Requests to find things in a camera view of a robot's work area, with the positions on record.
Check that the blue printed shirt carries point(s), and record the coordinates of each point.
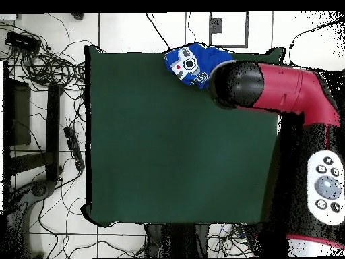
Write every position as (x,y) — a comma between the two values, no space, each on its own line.
(210,59)

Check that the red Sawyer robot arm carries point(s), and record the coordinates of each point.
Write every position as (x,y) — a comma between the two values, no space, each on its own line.
(280,86)

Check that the dark green table cloth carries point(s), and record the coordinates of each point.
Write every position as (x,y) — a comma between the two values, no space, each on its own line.
(161,148)

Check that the black power strip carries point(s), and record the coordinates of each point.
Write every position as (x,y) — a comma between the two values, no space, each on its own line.
(74,147)

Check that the black upright stand bar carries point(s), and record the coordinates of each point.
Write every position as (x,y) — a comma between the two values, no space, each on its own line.
(53,129)

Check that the small dark grey box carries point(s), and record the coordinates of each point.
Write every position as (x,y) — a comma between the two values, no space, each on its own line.
(216,25)

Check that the grey stand foot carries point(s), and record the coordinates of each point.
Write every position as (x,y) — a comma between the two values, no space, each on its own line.
(40,190)

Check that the black electronics box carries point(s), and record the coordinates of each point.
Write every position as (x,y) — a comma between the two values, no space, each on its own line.
(23,41)

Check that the grey rectangular frame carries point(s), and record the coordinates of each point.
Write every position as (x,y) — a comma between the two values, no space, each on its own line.
(246,29)

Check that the black metal frame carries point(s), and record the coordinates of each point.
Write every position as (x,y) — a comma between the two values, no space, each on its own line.
(20,113)

